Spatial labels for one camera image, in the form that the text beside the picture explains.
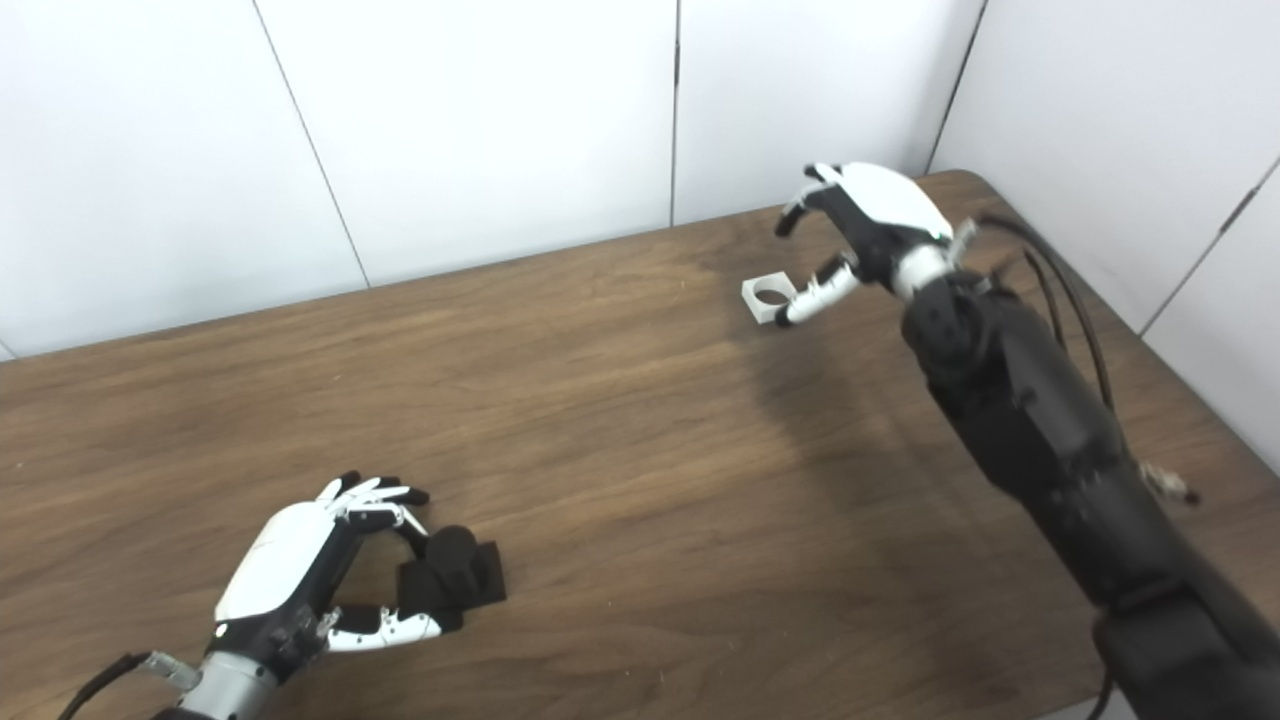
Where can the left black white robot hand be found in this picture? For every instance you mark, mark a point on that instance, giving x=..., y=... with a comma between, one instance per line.
x=280, y=560

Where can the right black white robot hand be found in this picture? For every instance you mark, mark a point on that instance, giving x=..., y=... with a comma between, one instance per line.
x=885, y=205

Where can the white square piece with hole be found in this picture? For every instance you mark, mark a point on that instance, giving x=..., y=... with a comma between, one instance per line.
x=762, y=312

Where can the black peg with square base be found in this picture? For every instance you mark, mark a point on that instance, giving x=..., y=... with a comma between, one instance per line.
x=455, y=575

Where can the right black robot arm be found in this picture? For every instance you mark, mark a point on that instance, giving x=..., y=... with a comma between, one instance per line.
x=1040, y=420

